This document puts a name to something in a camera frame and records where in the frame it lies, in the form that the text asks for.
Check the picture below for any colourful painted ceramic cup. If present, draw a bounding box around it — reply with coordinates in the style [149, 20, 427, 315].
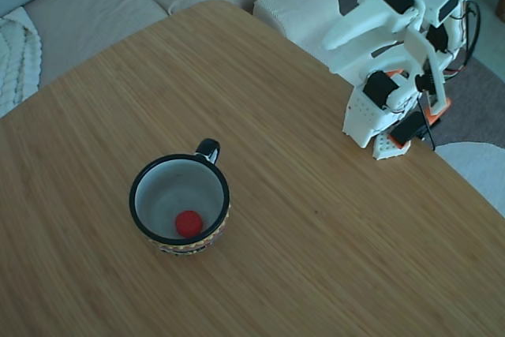
[129, 138, 231, 258]

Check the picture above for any white textured ottoman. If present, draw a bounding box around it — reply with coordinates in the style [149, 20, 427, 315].
[252, 0, 372, 85]

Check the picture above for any orange black table clamp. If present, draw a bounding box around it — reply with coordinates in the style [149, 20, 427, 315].
[384, 69, 453, 153]

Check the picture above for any grey floor rug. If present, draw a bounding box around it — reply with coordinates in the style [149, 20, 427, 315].
[337, 0, 505, 148]

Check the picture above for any white fabric chair seat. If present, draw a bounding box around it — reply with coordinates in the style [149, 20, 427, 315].
[432, 141, 505, 218]

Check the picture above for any white knitted blanket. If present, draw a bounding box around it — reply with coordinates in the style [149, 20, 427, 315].
[0, 7, 43, 119]

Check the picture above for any black camera cable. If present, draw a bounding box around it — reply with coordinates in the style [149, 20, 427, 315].
[417, 0, 483, 152]

